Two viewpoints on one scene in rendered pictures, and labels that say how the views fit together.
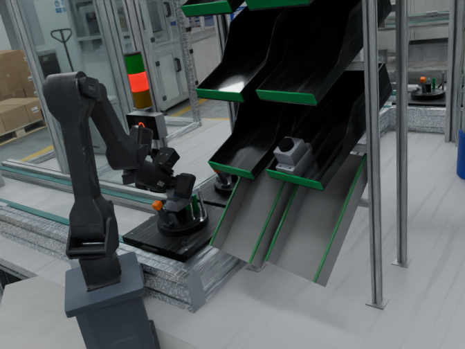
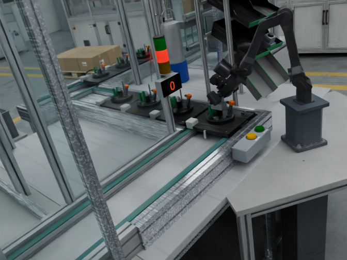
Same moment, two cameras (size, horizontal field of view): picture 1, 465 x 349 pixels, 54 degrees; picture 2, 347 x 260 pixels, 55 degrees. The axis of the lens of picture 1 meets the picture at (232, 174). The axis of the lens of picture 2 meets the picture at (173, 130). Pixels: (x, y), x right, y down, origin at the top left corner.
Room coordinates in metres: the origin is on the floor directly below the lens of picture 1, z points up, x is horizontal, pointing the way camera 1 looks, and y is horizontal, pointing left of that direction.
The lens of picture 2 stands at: (1.19, 1.60, 1.68)
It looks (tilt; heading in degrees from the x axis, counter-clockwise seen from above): 27 degrees down; 277
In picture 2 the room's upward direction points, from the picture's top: 11 degrees counter-clockwise
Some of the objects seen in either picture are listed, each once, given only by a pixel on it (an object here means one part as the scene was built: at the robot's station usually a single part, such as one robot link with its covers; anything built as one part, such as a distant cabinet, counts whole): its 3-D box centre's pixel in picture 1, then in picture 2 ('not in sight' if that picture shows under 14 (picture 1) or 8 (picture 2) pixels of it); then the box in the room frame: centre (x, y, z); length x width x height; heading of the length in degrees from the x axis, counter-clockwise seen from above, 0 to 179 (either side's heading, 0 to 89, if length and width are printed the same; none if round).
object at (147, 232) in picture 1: (183, 226); (220, 119); (1.13, 0.15, 0.96); 0.24 x 0.24 x 0.02; 50
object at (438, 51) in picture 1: (432, 50); not in sight; (5.90, -2.77, 0.40); 0.61 x 0.41 x 0.22; 60
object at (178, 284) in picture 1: (82, 246); (215, 165); (1.18, 0.46, 0.91); 0.89 x 0.06 x 0.11; 50
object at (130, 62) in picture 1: (134, 64); (159, 43); (1.34, 0.23, 1.38); 0.05 x 0.05 x 0.05
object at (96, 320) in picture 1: (115, 318); (303, 122); (0.78, 0.28, 0.96); 0.15 x 0.15 x 0.20; 15
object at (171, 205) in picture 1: (179, 192); (216, 100); (1.13, 0.15, 1.06); 0.08 x 0.04 x 0.07; 140
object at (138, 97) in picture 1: (142, 97); (164, 66); (1.34, 0.23, 1.28); 0.05 x 0.05 x 0.05
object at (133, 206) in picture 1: (122, 219); (178, 158); (1.34, 0.37, 0.91); 0.84 x 0.28 x 0.10; 50
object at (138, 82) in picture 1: (138, 81); (161, 55); (1.34, 0.23, 1.33); 0.05 x 0.05 x 0.05
